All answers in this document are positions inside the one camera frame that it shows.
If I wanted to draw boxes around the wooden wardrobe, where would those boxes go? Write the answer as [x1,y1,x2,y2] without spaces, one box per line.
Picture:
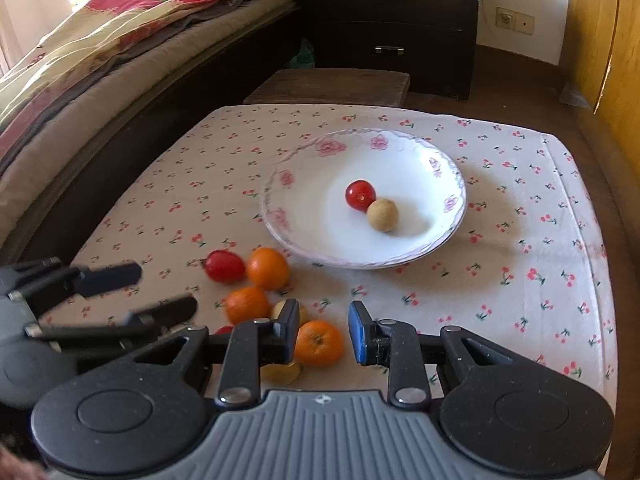
[560,0,639,202]

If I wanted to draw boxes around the wall power outlet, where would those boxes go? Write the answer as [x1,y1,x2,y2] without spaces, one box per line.
[496,8,535,35]

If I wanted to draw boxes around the orange mandarin with stem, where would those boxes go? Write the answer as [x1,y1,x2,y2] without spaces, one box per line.
[294,320,344,367]

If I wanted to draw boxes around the cherry print tablecloth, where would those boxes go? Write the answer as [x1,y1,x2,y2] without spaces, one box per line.
[43,105,617,401]

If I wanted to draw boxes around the dark wooden stool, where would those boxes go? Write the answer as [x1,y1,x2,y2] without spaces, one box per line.
[244,68,410,107]

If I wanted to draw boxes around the floral red yellow quilt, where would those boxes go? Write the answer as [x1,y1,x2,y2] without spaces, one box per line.
[0,0,294,162]

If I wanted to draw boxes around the tan longan fruit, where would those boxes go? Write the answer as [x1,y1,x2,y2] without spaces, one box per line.
[271,299,309,325]
[367,198,399,233]
[260,362,302,386]

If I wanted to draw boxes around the white floral ceramic plate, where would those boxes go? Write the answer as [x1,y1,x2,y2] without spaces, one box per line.
[260,128,466,269]

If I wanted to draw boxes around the bed with beige mattress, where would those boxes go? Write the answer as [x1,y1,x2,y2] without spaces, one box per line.
[1,0,292,262]

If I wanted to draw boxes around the dark wooden nightstand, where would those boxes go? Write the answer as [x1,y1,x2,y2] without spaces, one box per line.
[297,0,478,100]

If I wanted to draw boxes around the red cherry tomato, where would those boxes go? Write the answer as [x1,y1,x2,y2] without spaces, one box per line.
[345,180,376,212]
[214,325,233,335]
[204,250,246,284]

